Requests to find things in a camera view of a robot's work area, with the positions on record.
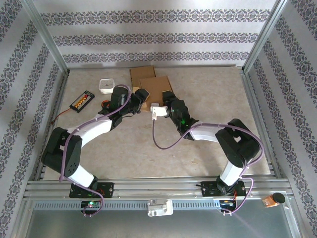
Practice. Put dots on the brown cardboard mailer box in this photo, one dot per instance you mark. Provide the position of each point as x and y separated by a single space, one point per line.
156 88
141 73

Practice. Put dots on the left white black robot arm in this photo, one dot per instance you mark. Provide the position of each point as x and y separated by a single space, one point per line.
62 153

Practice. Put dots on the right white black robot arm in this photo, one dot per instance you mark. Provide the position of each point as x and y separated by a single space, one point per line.
237 148

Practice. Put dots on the black orange tape measure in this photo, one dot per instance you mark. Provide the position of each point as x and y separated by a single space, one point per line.
105 105

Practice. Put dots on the white square container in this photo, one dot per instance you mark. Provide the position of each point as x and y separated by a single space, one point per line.
105 85

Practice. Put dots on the black board with orange connectors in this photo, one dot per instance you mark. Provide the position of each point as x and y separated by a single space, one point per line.
83 101

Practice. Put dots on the circuit board with green light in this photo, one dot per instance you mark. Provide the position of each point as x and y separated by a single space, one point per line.
95 204

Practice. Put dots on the grey metal panel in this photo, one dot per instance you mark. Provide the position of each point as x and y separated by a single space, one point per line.
173 225

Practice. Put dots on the orange black device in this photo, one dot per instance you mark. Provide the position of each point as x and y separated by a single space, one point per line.
270 202

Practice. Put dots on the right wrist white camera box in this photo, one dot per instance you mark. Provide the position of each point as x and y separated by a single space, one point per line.
159 110

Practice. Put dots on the aluminium frame rail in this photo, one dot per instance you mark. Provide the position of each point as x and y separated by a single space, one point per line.
99 67
254 104
59 99

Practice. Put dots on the wide aluminium mounting rail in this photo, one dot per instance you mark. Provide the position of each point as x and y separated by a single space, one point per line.
161 188

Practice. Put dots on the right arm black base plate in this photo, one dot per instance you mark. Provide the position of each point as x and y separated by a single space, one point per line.
209 189

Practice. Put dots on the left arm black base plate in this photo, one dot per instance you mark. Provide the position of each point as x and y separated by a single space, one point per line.
107 189

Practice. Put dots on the white plastic bracket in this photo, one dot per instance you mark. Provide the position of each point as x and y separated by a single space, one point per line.
161 208

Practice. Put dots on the aluminium frame post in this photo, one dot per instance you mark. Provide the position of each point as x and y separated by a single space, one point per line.
44 32
266 32

